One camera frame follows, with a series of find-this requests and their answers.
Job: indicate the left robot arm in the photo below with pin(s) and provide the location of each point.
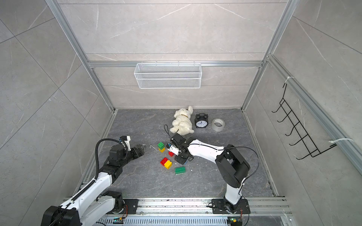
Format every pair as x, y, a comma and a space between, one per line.
93, 201

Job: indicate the red square lego brick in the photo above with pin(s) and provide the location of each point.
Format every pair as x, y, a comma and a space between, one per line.
164, 161
170, 154

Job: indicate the red square lego brick top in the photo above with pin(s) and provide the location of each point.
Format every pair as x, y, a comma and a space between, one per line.
170, 154

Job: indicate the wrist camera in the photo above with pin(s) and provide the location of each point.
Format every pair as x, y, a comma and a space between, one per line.
175, 144
125, 140

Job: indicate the white plush dog toy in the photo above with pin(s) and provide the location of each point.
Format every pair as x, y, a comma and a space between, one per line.
182, 124

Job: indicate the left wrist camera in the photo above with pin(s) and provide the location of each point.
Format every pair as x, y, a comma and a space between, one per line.
125, 140

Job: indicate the white wire mesh basket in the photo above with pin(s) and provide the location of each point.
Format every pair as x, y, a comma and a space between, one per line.
168, 75

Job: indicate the yellow square lego brick bottom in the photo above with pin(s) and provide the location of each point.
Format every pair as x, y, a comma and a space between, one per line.
168, 164

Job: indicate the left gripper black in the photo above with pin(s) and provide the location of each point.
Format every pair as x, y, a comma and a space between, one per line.
140, 152

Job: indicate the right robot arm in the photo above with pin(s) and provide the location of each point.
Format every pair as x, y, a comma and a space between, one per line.
232, 166

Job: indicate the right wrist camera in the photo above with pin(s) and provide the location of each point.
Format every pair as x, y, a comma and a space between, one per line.
175, 144

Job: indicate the dark green long lego brick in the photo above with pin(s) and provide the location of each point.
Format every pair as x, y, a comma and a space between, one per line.
180, 170

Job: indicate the aluminium mounting rail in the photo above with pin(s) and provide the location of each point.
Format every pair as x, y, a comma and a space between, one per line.
192, 206

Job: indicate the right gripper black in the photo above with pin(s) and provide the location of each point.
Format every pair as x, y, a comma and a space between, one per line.
181, 161

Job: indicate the clear tape roll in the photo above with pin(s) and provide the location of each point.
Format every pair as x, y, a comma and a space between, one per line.
218, 124

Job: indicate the black alarm clock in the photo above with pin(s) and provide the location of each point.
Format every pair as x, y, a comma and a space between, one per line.
201, 120

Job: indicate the black wire hook rack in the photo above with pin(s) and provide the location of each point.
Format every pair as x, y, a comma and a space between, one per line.
299, 129

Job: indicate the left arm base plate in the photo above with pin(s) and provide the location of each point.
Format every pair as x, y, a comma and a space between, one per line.
130, 204

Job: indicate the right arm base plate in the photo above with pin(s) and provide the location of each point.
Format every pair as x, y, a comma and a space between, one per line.
221, 206

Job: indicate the red square lego brick bottom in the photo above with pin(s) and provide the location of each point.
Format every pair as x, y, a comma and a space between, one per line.
164, 161

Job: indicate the light green square lego brick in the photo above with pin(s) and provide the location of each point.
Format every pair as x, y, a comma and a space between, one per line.
161, 145

